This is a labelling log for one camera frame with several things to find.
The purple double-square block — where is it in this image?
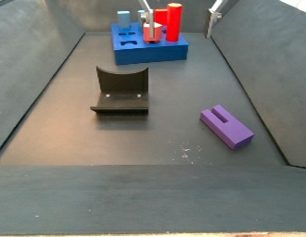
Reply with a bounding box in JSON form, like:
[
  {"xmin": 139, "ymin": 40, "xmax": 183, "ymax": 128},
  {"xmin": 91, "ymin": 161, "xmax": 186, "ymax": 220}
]
[{"xmin": 201, "ymin": 105, "xmax": 255, "ymax": 150}]

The blue shape sorter board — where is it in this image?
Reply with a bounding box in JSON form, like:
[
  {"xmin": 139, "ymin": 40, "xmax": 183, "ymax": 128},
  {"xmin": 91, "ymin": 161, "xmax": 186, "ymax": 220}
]
[{"xmin": 111, "ymin": 22, "xmax": 190, "ymax": 65}]

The tall red hexagonal prism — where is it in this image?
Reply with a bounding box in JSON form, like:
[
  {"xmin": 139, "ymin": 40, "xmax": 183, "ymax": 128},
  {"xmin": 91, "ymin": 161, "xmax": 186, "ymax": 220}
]
[{"xmin": 166, "ymin": 3, "xmax": 183, "ymax": 42}]

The red rounded block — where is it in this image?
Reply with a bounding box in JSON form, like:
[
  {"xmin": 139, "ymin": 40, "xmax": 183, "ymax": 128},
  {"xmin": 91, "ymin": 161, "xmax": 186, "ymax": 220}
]
[{"xmin": 155, "ymin": 9, "xmax": 169, "ymax": 26}]

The red pentagonal prism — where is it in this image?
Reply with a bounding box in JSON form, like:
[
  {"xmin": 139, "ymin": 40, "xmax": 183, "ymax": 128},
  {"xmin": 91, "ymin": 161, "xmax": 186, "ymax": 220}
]
[{"xmin": 145, "ymin": 22, "xmax": 162, "ymax": 43}]

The light blue rectangular block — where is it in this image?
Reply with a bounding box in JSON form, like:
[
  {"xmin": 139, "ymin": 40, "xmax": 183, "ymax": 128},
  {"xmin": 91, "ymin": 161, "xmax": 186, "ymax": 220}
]
[{"xmin": 118, "ymin": 11, "xmax": 131, "ymax": 29}]

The light blue cylinder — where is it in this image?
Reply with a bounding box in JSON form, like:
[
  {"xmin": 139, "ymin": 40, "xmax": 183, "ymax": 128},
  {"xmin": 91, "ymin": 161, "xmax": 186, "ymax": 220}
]
[{"xmin": 138, "ymin": 10, "xmax": 146, "ymax": 25}]

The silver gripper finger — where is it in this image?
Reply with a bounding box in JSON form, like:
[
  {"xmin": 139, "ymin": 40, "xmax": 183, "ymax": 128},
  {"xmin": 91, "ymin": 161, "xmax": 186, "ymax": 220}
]
[
  {"xmin": 206, "ymin": 0, "xmax": 229, "ymax": 38},
  {"xmin": 138, "ymin": 0, "xmax": 155, "ymax": 31}
]

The black curved stand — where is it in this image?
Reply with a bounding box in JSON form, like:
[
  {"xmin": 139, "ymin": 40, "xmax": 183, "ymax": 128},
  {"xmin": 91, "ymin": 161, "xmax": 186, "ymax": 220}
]
[{"xmin": 91, "ymin": 68, "xmax": 150, "ymax": 114}]

